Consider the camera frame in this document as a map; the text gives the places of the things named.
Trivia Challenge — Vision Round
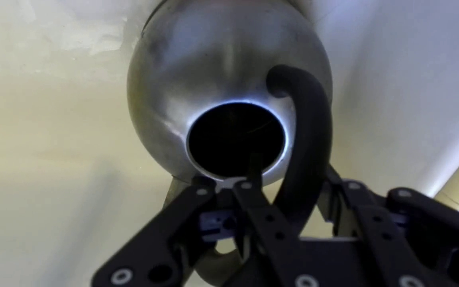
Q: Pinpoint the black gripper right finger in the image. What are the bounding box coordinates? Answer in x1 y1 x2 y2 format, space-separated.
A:
314 163 459 287

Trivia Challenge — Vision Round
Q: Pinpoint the white sink basin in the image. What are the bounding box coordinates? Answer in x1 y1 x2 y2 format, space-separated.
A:
0 0 459 287

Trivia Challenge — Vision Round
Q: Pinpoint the steel kettle with black handle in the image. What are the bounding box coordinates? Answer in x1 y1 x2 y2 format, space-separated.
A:
126 0 334 287

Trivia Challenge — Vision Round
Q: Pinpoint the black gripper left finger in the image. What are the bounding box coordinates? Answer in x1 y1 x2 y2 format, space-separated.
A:
90 151 318 287

